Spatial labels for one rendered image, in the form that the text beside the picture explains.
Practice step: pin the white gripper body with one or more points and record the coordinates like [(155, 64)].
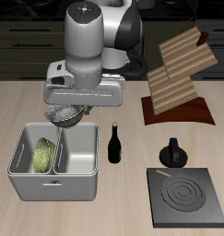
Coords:
[(85, 94)]

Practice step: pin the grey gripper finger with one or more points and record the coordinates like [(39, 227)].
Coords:
[(87, 109)]

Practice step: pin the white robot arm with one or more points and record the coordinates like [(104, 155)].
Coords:
[(84, 37)]

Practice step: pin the black bowl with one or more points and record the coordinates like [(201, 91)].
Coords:
[(63, 115)]

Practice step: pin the dark wine bottle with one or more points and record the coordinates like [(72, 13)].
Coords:
[(114, 146)]

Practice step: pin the white two-bin basket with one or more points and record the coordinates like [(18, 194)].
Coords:
[(55, 162)]

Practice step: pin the wooden slat rack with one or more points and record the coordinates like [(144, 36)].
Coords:
[(178, 80)]

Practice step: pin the round black knob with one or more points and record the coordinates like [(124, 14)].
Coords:
[(173, 154)]

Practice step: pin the dark grey stove plate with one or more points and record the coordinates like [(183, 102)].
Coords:
[(185, 196)]

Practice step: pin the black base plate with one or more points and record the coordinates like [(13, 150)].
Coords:
[(137, 66)]

